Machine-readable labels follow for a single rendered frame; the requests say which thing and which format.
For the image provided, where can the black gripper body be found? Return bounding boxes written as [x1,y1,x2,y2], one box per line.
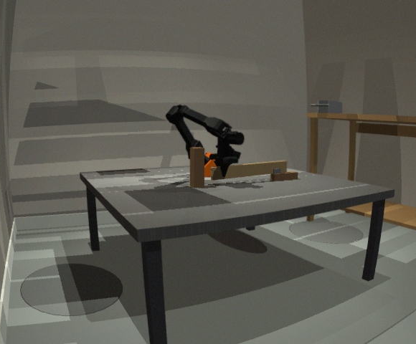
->
[209,143,238,163]

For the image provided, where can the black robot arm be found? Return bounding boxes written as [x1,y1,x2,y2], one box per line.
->
[165,105,244,159]

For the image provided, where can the long wooden rail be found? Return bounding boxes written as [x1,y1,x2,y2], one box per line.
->
[211,161,287,180]

